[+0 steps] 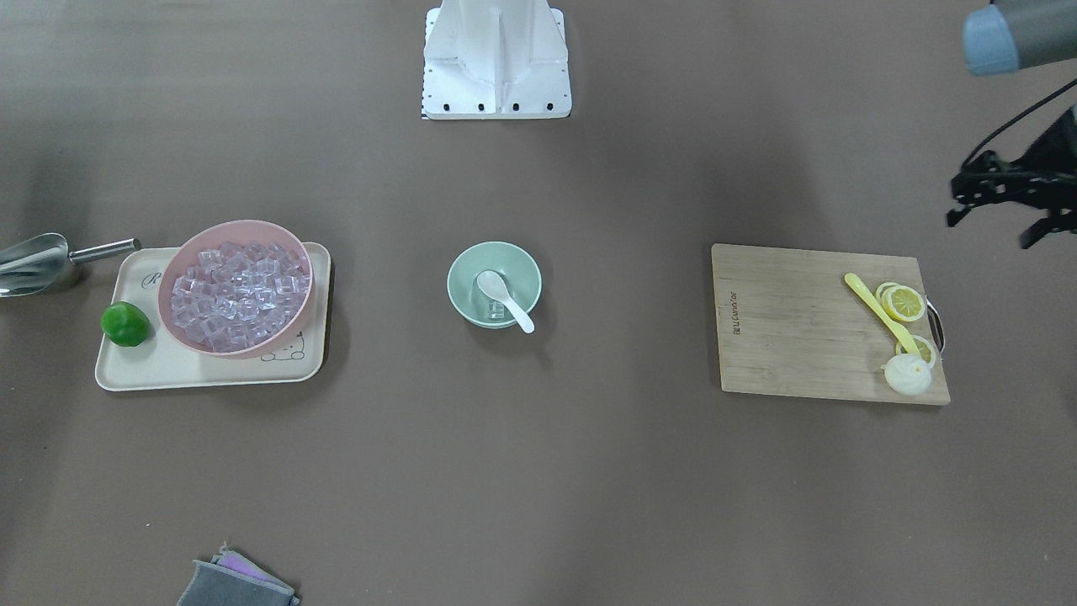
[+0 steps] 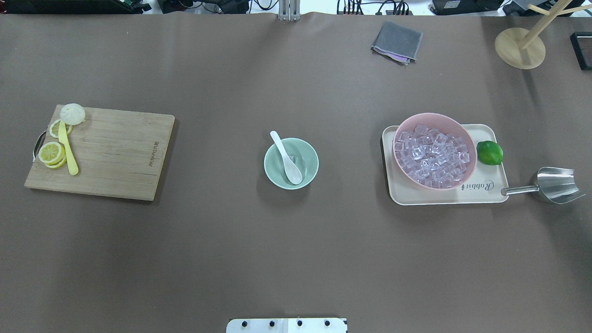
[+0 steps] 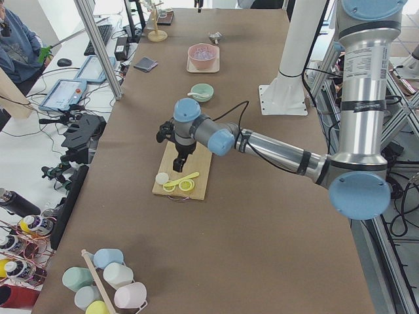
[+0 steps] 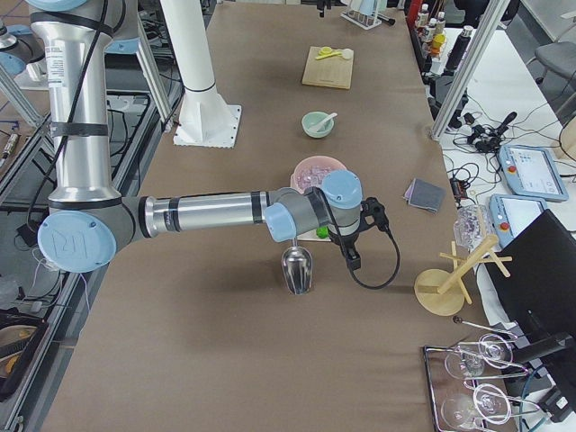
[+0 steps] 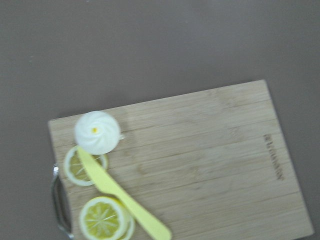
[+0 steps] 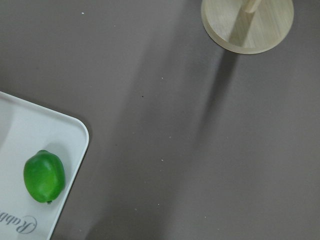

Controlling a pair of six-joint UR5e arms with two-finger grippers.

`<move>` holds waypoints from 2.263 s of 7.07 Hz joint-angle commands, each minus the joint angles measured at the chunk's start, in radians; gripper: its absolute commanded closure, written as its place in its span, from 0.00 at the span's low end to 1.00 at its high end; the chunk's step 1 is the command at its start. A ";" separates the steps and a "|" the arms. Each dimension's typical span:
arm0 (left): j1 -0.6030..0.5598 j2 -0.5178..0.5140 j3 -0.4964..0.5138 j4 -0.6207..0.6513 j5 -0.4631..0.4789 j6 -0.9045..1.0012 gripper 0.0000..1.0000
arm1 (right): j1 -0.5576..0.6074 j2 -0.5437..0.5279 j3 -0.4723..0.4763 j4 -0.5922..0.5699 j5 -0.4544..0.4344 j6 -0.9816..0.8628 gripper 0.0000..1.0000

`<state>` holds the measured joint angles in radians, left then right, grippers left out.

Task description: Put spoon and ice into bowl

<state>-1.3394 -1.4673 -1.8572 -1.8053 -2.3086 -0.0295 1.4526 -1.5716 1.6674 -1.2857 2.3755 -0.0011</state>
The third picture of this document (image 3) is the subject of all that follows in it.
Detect dark tray with items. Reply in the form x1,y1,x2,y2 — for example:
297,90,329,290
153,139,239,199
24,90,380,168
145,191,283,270
157,10,174,26

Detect bamboo cutting board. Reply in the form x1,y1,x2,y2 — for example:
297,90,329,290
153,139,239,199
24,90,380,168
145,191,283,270
152,142,212,200

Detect black power adapter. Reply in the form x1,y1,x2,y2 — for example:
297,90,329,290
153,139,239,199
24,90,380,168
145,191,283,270
114,37,130,61

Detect pile of clear ice cubes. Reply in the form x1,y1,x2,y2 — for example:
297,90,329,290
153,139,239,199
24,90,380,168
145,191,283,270
191,46,215,61

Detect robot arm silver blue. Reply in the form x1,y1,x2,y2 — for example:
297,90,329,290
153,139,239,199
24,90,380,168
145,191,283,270
168,1,404,220

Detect mint green cup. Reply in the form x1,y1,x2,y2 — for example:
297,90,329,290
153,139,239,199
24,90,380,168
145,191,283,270
62,267,94,292

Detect white ceramic spoon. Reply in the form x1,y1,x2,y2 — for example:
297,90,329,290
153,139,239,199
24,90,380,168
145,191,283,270
187,92,210,98

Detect light blue cup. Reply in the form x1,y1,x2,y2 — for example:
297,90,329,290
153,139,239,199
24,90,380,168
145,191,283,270
93,249,124,270

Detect dark sauce bottle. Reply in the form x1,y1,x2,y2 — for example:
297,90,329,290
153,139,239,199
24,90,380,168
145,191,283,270
1,235,26,255

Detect near teach pendant tablet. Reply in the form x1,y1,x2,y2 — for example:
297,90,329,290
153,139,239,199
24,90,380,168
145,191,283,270
39,79,87,111

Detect black flat bar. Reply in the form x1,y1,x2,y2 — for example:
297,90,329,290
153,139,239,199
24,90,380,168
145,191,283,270
50,166,89,251

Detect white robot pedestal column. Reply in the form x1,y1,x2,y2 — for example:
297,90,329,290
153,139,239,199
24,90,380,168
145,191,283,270
259,0,329,116

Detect wooden cup tree stand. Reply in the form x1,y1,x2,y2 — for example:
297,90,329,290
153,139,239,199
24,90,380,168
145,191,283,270
143,0,168,43

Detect black computer mouse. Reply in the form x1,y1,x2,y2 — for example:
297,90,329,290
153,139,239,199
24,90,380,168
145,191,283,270
57,58,72,67

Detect copper wire bottle rack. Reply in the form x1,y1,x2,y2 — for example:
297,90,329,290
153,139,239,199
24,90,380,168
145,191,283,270
1,215,57,288

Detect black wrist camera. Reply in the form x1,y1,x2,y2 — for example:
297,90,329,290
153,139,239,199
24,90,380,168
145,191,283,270
156,120,174,143

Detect far teach pendant tablet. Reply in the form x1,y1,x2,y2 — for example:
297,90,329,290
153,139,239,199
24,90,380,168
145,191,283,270
75,55,106,84

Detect aluminium frame post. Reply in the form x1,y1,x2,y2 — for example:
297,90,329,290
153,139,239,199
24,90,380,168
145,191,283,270
74,0,122,101

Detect white cup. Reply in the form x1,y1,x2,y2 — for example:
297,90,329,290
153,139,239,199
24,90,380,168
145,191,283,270
103,262,134,290

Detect black thermos bottle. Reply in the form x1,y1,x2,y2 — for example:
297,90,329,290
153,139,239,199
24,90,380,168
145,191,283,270
1,188,41,217

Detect beige tray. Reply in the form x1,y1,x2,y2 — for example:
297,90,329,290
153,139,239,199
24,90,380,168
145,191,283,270
186,45,221,74

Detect yellow cup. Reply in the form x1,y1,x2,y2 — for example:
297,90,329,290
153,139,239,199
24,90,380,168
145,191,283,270
85,300,110,314

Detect metal ice scoop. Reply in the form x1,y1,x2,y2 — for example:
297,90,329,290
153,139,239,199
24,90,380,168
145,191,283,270
208,31,223,45

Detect teach pendant tablet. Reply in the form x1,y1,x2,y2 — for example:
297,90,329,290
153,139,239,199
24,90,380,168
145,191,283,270
75,55,106,84
39,79,87,111

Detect pink bowl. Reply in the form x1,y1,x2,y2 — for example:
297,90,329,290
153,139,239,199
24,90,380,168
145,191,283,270
187,43,219,69

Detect black stand bracket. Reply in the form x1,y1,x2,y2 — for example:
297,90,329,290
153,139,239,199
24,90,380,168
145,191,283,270
61,113,107,148

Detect white capped sauce bottle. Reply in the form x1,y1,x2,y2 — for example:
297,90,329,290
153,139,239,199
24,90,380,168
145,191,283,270
4,260,35,281

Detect seated person blue jacket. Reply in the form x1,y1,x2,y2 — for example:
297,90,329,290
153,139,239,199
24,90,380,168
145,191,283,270
1,1,52,95

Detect grey blue cup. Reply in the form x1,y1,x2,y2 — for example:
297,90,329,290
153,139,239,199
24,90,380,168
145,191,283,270
74,286,102,311

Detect yellow sauce bottle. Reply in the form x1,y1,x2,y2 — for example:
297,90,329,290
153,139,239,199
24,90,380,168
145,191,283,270
21,215,54,236

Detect mint green bowl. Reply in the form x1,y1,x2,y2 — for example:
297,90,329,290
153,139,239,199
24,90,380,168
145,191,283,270
190,83,214,103

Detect black keyboard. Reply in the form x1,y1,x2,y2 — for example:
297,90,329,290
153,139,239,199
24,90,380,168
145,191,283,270
83,24,113,56

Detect pink cup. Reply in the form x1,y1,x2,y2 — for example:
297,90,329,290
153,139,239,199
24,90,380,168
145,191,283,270
114,282,148,309

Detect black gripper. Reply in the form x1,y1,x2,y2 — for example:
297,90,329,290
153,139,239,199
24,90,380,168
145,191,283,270
173,143,196,172

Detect yellow plastic spoon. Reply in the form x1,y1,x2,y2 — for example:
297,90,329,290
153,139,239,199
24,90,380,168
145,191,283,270
162,171,200,187

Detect grey folded cloth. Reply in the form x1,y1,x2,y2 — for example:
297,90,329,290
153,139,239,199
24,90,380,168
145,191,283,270
134,57,158,73

